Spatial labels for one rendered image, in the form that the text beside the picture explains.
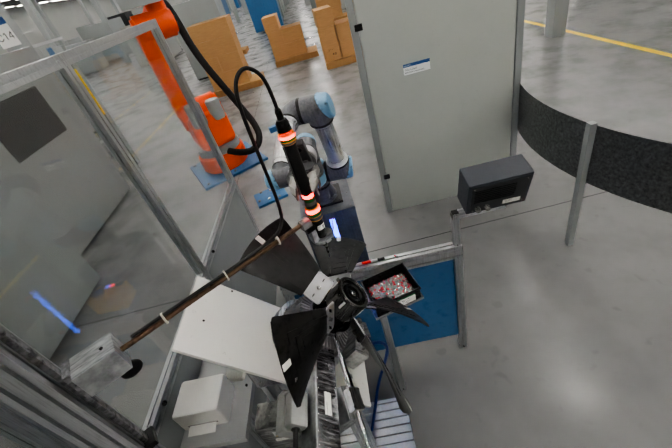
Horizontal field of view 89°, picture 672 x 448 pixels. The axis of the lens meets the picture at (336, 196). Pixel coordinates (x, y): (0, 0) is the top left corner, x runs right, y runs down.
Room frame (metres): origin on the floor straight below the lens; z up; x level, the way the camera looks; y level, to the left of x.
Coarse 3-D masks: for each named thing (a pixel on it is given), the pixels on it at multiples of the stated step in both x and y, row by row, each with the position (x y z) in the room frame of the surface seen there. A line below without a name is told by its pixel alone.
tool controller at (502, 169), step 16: (496, 160) 1.15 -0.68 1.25; (512, 160) 1.13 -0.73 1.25; (464, 176) 1.13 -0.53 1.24; (480, 176) 1.10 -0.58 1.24; (496, 176) 1.08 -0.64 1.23; (512, 176) 1.06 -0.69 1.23; (528, 176) 1.05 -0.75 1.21; (464, 192) 1.12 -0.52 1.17; (480, 192) 1.07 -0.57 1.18; (496, 192) 1.07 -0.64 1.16; (512, 192) 1.07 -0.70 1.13; (464, 208) 1.13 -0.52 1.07; (480, 208) 1.10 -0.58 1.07
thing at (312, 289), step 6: (318, 276) 0.79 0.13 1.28; (324, 276) 0.79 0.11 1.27; (312, 282) 0.78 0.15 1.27; (318, 282) 0.78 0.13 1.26; (324, 282) 0.78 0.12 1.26; (330, 282) 0.78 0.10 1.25; (312, 288) 0.77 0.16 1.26; (324, 288) 0.77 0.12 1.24; (306, 294) 0.76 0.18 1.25; (312, 294) 0.76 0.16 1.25; (318, 294) 0.76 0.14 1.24; (324, 294) 0.75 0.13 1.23; (312, 300) 0.74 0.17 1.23; (318, 300) 0.74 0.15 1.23
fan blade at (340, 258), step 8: (336, 240) 1.06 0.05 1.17; (344, 240) 1.06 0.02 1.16; (352, 240) 1.06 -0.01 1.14; (320, 248) 1.03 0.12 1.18; (336, 248) 1.01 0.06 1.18; (344, 248) 1.00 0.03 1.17; (352, 248) 1.00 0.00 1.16; (360, 248) 1.00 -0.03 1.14; (320, 256) 0.98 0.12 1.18; (328, 256) 0.97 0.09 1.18; (336, 256) 0.96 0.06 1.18; (344, 256) 0.95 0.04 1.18; (352, 256) 0.95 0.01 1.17; (320, 264) 0.94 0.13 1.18; (328, 264) 0.93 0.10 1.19; (336, 264) 0.91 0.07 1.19; (344, 264) 0.90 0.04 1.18; (352, 264) 0.90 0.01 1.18; (328, 272) 0.88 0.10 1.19; (336, 272) 0.87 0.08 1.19; (344, 272) 0.86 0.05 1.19
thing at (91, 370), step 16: (112, 336) 0.57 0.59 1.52; (80, 352) 0.54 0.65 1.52; (96, 352) 0.53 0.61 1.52; (112, 352) 0.52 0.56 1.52; (128, 352) 0.56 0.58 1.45; (64, 368) 0.51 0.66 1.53; (80, 368) 0.50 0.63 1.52; (96, 368) 0.50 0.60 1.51; (112, 368) 0.51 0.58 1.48; (128, 368) 0.52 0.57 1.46; (80, 384) 0.48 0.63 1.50; (96, 384) 0.49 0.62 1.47
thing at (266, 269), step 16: (272, 224) 0.94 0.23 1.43; (288, 224) 0.95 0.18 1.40; (256, 240) 0.88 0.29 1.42; (288, 240) 0.89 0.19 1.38; (272, 256) 0.84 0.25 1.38; (288, 256) 0.84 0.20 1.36; (304, 256) 0.84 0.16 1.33; (256, 272) 0.80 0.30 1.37; (272, 272) 0.80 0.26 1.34; (288, 272) 0.80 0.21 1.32; (304, 272) 0.80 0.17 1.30; (288, 288) 0.77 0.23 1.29; (304, 288) 0.76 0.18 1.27
